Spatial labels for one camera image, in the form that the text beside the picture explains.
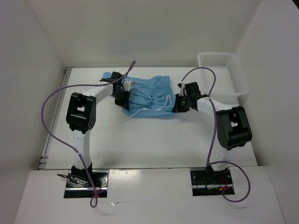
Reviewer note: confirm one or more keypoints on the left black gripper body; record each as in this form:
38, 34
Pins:
119, 96

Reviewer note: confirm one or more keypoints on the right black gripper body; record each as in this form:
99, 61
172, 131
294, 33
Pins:
184, 104

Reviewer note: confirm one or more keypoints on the light blue shorts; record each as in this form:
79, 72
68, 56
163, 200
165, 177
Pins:
151, 98

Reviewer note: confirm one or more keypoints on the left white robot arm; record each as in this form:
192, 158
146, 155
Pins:
81, 118

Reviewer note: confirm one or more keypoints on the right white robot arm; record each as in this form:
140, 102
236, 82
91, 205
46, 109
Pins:
231, 128

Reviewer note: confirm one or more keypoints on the white perforated plastic basket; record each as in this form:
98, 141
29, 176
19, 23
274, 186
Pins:
229, 79

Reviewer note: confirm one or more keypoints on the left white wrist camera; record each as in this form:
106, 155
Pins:
127, 84

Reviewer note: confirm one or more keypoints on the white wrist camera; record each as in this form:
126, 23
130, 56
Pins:
127, 84
182, 91

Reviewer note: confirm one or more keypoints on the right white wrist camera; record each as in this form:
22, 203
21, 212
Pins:
182, 91

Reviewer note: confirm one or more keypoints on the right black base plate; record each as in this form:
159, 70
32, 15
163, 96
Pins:
214, 185

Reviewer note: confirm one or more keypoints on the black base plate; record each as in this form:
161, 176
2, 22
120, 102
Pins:
214, 185
76, 188

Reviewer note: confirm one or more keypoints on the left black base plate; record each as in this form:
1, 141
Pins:
76, 188

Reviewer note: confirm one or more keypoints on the aluminium table edge rail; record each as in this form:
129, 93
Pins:
52, 126

